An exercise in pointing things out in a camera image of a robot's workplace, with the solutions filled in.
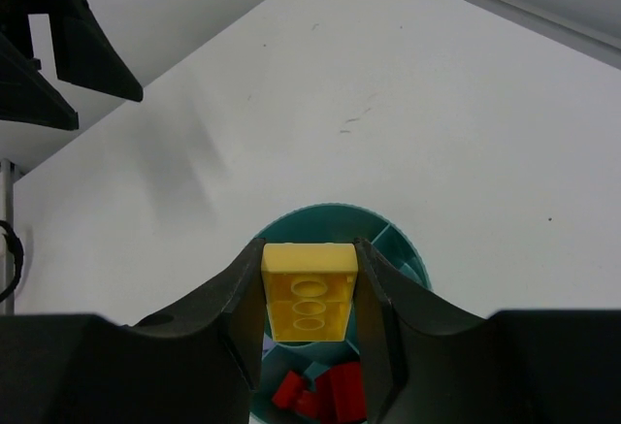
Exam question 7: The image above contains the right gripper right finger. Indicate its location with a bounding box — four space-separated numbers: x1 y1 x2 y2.
354 240 620 423

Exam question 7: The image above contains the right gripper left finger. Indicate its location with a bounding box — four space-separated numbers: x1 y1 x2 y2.
1 239 266 423

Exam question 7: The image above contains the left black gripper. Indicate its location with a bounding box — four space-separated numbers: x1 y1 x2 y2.
1 0 144 130

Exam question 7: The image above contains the red arch lego brick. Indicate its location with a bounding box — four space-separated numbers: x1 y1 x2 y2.
314 362 367 424

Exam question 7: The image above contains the small red lego brick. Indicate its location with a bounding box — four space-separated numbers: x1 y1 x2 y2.
271 371 311 410

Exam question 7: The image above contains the yellow lego brick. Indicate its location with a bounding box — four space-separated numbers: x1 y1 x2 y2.
261 243 358 343

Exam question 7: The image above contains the teal round divided container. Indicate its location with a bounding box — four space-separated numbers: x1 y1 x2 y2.
250 203 432 423

